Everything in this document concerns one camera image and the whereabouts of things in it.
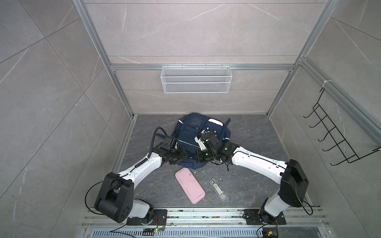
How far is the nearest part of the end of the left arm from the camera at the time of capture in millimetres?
628

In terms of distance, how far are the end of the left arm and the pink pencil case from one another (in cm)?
11

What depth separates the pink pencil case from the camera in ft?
2.61
